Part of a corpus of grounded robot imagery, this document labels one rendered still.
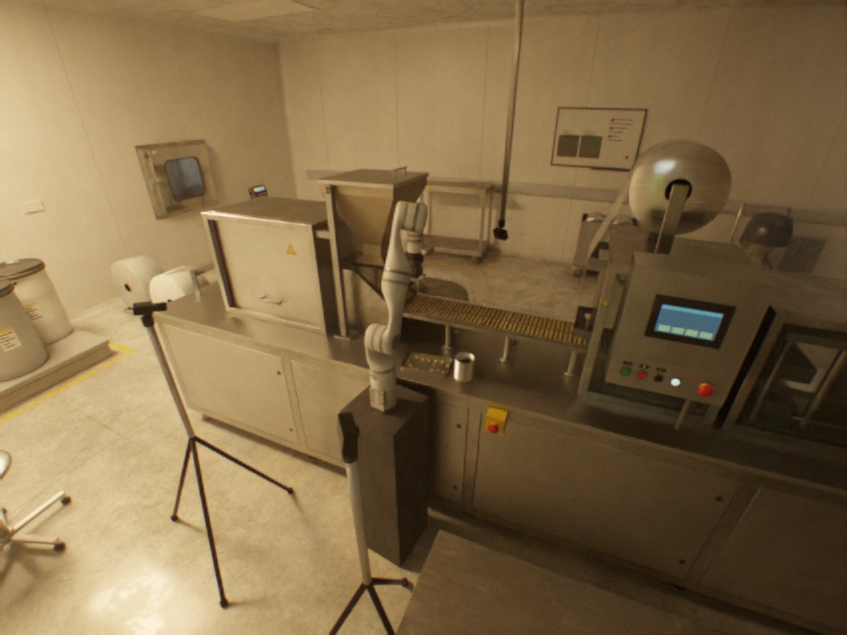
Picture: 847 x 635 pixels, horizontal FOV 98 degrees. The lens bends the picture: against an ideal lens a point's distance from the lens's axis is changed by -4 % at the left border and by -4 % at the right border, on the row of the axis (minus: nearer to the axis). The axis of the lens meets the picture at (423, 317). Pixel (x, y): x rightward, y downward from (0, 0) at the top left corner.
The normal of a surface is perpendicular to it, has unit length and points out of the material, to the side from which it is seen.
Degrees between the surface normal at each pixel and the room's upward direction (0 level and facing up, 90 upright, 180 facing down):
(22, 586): 0
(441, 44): 90
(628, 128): 90
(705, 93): 90
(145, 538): 0
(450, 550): 0
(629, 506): 90
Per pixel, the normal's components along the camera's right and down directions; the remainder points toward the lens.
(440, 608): 0.00, -0.88
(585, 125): -0.39, 0.44
